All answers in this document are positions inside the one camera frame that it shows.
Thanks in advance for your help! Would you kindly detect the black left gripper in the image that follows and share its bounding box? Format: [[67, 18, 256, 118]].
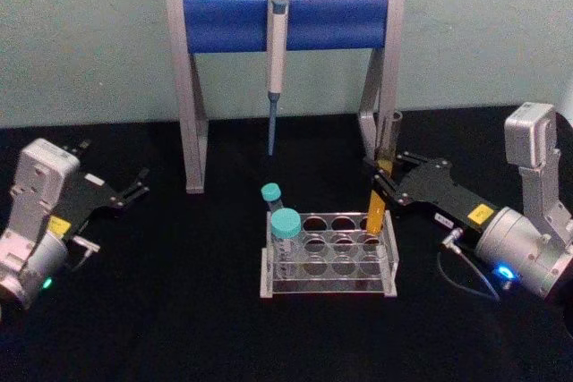
[[47, 168, 151, 241]]

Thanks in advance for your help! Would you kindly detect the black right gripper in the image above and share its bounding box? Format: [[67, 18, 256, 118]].
[[372, 150, 498, 235]]

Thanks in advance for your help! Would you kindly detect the clear tube with yellow liquid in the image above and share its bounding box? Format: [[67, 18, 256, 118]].
[[365, 109, 405, 237]]

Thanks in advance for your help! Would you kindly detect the large tube with teal cap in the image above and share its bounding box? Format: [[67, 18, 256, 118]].
[[269, 208, 303, 280]]

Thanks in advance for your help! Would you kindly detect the clear acrylic tube rack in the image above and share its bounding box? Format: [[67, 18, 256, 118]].
[[258, 209, 400, 301]]

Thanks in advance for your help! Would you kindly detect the small tube with teal cap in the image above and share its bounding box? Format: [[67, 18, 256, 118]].
[[260, 182, 282, 216]]

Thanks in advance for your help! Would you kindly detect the black table cloth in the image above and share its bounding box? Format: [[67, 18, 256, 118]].
[[0, 106, 573, 382]]

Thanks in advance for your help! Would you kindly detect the grey pipette with blue tip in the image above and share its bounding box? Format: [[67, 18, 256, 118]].
[[266, 0, 290, 157]]

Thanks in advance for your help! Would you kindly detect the grey stand with blue bar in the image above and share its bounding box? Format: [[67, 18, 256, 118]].
[[165, 0, 406, 195]]

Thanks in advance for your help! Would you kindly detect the thin cable on left gripper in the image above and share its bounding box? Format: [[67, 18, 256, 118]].
[[66, 233, 102, 272]]

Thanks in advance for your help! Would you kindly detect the thin cable on gripper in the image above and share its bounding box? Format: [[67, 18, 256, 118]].
[[66, 233, 102, 272], [437, 228, 503, 303]]

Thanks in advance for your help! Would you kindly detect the thin cable on right gripper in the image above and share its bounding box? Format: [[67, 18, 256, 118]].
[[437, 228, 503, 303]]

